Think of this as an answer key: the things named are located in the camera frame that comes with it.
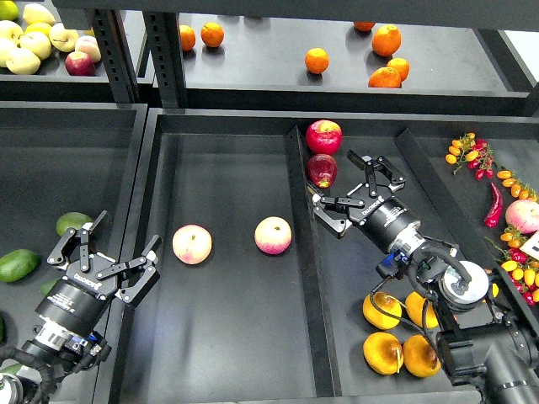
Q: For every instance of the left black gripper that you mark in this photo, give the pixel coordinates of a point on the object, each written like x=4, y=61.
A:
x=99, y=275

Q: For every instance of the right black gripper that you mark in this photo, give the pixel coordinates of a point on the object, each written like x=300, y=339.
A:
x=369, y=204

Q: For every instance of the dark green avocado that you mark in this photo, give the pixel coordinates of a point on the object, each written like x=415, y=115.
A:
x=47, y=286

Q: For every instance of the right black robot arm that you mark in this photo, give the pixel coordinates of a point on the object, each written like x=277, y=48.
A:
x=487, y=337

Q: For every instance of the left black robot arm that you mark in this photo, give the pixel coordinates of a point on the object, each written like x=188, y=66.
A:
x=67, y=342

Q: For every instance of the green avocado upper left tray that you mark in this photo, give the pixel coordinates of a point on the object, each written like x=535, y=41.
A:
x=72, y=219

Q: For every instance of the light green avocado left edge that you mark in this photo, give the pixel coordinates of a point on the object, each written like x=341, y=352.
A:
x=17, y=264

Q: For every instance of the dark avocado left edge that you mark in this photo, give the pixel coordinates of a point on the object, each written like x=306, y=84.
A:
x=3, y=332

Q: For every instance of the yellow pear behind group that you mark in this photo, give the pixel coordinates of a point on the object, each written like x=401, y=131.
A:
x=414, y=307

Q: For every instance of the green avocado bottom left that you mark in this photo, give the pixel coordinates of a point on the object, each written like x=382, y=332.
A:
x=12, y=369

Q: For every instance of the yellow pear bottom left of group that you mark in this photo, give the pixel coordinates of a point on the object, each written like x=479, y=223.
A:
x=383, y=353

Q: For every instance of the yellow pear bottom right of group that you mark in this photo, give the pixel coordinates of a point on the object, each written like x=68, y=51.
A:
x=420, y=358

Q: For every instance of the dark red apple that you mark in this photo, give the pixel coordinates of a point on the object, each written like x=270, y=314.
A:
x=322, y=170

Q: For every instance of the bright red apple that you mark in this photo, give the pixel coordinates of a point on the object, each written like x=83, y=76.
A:
x=324, y=137

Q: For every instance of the pink apple left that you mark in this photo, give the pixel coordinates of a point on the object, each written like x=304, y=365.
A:
x=192, y=244

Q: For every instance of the pink apple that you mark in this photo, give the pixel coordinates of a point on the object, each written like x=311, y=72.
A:
x=273, y=235
x=192, y=244

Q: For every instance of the pink apple centre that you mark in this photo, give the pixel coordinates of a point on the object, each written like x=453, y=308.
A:
x=273, y=235

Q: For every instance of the upper cherry tomato bunch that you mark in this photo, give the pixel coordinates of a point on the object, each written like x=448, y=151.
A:
x=471, y=152

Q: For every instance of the cherry tomato bunch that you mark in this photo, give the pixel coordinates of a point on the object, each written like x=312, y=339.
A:
x=520, y=266
x=471, y=152

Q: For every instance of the orange front on shelf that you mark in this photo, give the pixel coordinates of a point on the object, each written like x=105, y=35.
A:
x=385, y=77

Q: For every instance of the red chili pepper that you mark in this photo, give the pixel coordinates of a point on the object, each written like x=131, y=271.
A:
x=491, y=219

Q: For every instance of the orange right on shelf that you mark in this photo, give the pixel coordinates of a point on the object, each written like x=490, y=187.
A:
x=401, y=66

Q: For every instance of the orange cherry tomato sprig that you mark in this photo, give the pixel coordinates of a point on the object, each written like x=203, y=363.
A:
x=518, y=189

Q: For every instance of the orange centre of shelf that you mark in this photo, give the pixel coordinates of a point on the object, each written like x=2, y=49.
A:
x=316, y=60

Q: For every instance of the black middle divided tray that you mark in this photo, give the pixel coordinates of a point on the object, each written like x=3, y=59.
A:
x=245, y=326

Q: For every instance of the large orange on shelf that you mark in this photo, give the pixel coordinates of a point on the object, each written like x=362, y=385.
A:
x=387, y=40

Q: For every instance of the pink peach right edge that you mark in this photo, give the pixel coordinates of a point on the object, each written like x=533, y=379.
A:
x=523, y=215

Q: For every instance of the orange at shelf back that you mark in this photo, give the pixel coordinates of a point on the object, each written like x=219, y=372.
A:
x=362, y=26

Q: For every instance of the white label card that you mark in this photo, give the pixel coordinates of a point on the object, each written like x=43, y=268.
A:
x=531, y=246

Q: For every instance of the lower cherry tomato bunch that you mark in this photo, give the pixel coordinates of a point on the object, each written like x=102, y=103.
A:
x=520, y=266

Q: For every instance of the red apple on shelf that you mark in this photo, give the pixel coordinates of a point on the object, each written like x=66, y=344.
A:
x=79, y=63

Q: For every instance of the pale apple front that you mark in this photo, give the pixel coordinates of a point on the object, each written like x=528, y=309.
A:
x=21, y=61

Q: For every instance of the pink peach on shelf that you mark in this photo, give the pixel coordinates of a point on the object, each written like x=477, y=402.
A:
x=89, y=45

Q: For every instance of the pale apple middle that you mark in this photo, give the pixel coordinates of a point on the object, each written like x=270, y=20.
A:
x=36, y=42

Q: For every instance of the black shelf post left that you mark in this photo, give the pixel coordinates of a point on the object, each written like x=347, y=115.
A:
x=116, y=57

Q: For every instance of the black shelf post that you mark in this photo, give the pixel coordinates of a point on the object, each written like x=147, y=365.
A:
x=116, y=57
x=164, y=42

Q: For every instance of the black shelf post right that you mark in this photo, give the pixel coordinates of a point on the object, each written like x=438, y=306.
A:
x=164, y=42

